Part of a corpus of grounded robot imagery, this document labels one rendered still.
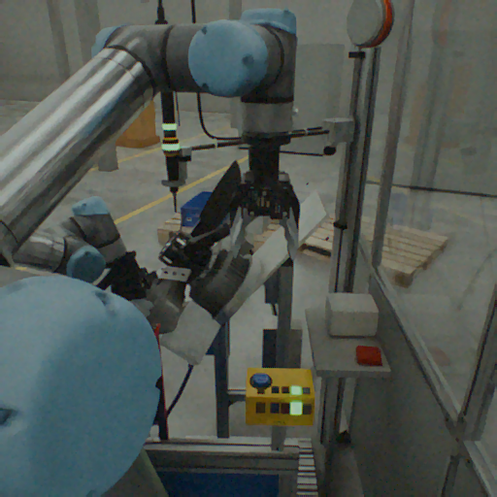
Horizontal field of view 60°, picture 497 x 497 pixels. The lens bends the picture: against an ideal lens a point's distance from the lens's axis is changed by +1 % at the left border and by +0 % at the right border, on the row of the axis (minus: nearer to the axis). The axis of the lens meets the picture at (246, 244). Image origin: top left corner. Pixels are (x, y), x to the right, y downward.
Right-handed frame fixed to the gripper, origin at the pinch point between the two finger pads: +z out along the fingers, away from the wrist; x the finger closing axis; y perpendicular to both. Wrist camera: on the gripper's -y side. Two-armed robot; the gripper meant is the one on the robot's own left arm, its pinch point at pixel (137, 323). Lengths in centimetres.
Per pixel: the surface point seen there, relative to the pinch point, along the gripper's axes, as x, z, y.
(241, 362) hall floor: 120, 115, -12
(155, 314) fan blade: 3.7, 0.7, 4.1
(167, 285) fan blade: 15.2, -1.1, 5.8
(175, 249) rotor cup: 24.9, -7.7, 8.9
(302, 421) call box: -20.4, 24.6, 37.2
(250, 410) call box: -20.3, 18.0, 26.6
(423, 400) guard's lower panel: -3, 44, 68
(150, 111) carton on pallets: 836, -9, -203
